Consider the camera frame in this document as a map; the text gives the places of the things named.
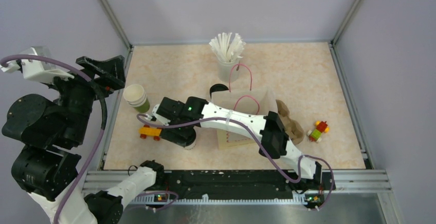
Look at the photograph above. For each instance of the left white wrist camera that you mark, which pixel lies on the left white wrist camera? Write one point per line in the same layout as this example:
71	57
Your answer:
36	64

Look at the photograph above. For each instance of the bundle of white straws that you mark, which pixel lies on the bundle of white straws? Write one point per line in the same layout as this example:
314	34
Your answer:
227	47

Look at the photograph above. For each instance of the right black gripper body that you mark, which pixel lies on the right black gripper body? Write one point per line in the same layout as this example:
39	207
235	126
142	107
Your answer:
169	134

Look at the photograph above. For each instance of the white paper cup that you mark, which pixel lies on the white paper cup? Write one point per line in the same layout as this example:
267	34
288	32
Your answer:
190	146

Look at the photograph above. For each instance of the cream pink paper bag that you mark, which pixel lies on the cream pink paper bag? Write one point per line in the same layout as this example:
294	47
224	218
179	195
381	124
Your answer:
252	101

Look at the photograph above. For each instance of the green red toy block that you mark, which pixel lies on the green red toy block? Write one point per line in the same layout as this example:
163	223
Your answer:
320	128

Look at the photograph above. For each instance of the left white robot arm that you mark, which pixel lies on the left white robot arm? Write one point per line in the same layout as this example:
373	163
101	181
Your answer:
45	168

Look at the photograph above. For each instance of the brown pulp cup carrier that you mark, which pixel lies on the brown pulp cup carrier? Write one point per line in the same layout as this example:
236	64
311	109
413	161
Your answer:
292	127

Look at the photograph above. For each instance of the stack of black lids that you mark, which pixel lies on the stack of black lids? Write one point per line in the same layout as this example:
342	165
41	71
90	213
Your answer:
217	88

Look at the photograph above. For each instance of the orange toy car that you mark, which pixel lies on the orange toy car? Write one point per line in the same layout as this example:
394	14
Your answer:
147	131

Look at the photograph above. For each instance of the white cup holding straws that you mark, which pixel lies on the white cup holding straws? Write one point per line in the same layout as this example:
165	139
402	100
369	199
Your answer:
228	71

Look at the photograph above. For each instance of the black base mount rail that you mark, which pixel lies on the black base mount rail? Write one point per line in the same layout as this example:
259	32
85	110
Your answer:
237	184

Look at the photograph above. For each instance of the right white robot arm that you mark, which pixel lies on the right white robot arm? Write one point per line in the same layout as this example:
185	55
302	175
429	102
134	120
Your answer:
267	131

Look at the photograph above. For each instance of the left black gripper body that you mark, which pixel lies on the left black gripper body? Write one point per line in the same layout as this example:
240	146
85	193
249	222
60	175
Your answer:
79	94

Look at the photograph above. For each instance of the stack of paper cups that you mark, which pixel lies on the stack of paper cups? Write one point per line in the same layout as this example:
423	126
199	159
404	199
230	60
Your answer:
136	97

